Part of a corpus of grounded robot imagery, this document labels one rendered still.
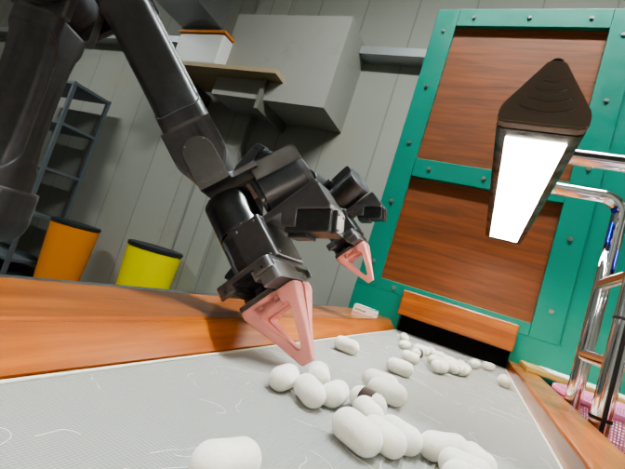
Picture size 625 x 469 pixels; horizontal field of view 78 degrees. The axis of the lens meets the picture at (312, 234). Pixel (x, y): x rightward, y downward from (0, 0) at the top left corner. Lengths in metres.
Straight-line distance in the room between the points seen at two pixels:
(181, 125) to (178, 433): 0.32
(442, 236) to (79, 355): 1.06
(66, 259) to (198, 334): 3.32
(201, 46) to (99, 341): 3.07
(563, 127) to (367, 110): 2.57
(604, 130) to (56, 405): 1.30
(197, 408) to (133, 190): 3.66
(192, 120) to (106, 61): 4.43
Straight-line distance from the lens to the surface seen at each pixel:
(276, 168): 0.45
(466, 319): 1.12
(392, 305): 1.21
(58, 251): 3.67
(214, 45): 3.22
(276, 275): 0.36
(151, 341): 0.33
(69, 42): 0.57
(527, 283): 1.21
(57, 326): 0.29
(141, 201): 3.78
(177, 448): 0.22
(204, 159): 0.43
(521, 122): 0.45
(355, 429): 0.27
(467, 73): 1.42
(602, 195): 0.83
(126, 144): 4.14
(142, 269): 2.93
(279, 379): 0.32
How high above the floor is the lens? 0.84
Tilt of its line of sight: 5 degrees up
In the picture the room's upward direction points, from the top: 18 degrees clockwise
